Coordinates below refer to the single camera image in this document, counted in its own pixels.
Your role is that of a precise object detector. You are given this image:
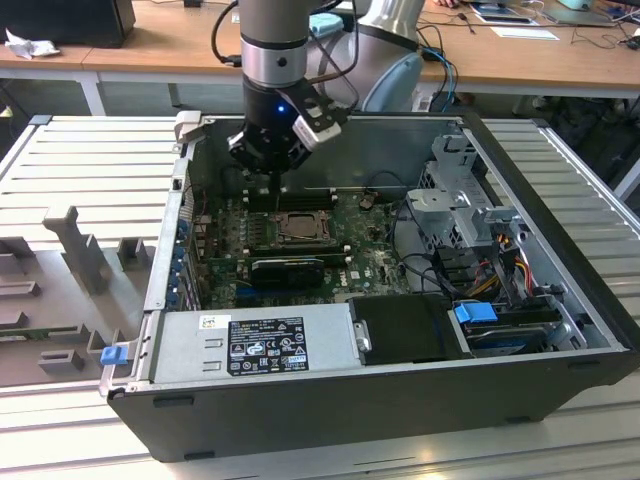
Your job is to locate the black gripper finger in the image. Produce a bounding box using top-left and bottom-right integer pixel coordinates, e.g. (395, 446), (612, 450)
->
(227, 130), (277, 212)
(275, 144), (312, 212)

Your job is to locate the CPU socket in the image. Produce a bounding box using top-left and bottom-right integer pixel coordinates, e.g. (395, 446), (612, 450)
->
(269, 208), (339, 249)

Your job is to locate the grey plastic case latch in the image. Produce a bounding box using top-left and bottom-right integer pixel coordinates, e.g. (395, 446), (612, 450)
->
(173, 110), (204, 147)

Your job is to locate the black graphics card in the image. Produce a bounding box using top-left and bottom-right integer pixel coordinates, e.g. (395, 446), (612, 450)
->
(249, 257), (325, 290)

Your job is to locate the wooden desk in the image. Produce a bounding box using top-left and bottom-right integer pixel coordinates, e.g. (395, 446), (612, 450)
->
(0, 0), (640, 101)

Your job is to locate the green motherboard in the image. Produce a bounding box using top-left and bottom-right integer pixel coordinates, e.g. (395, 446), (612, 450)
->
(192, 192), (416, 311)

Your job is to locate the silver metal drive cage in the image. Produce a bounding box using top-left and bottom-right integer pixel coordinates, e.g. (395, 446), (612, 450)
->
(404, 132), (506, 251)

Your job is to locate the grey parts rack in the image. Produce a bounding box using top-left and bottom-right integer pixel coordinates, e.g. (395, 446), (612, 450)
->
(0, 204), (164, 379)

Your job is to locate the black plastic shroud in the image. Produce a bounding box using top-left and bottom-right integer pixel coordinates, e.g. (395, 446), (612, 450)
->
(346, 293), (475, 367)

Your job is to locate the black box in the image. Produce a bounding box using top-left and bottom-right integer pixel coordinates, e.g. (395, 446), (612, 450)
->
(0, 0), (137, 50)

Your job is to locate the grey power supply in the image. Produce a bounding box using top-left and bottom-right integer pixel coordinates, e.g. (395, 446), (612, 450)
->
(149, 302), (362, 384)

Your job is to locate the crumpled white paper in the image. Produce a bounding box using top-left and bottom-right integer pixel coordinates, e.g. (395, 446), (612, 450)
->
(3, 27), (62, 61)

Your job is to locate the hard disk in blue carrier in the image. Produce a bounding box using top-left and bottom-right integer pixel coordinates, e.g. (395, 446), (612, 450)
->
(452, 299), (564, 357)

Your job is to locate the blue plastic case latch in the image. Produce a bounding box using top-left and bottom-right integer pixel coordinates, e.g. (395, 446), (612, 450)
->
(99, 346), (129, 367)

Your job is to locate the blue booklet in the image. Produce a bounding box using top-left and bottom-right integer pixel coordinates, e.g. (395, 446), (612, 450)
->
(472, 2), (534, 26)

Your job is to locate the white paper sheet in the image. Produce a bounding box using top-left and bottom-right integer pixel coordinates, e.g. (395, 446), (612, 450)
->
(489, 24), (560, 42)

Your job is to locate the black open PC case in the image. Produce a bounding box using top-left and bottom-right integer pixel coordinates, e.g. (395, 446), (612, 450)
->
(99, 110), (640, 464)

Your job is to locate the green RAM stick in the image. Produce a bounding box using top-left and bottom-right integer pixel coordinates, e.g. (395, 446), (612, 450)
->
(0, 324), (84, 337)

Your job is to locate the grey laptop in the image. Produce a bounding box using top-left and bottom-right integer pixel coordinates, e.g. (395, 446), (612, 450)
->
(544, 0), (619, 27)

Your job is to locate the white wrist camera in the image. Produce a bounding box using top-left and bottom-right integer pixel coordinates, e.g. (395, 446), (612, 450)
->
(291, 113), (344, 151)

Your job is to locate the black camera bracket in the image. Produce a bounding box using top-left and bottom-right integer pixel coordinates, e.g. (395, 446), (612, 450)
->
(277, 87), (351, 134)

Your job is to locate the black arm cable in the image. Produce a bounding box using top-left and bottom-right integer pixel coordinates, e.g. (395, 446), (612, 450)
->
(210, 0), (246, 69)

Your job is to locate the black cable bundle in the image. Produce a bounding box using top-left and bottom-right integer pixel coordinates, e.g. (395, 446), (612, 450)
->
(389, 199), (484, 299)

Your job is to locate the red yellow wire bundle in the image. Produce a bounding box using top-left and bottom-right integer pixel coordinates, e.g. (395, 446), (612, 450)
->
(469, 249), (534, 301)

